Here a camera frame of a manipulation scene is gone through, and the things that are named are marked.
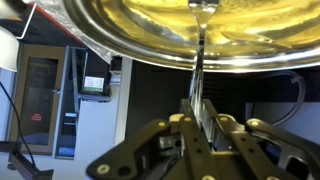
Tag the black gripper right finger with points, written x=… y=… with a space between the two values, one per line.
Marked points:
x=253 y=150

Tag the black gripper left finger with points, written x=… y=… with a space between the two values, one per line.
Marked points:
x=133 y=156

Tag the silver fork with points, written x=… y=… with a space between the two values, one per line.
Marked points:
x=200 y=66

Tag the device with white green label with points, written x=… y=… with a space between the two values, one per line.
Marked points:
x=93 y=83

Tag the brown framed door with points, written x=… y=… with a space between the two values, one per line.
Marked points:
x=16 y=100

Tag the white rounded object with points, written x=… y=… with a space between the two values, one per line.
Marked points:
x=8 y=50

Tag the black clamp bracket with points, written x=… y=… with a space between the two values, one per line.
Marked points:
x=30 y=170

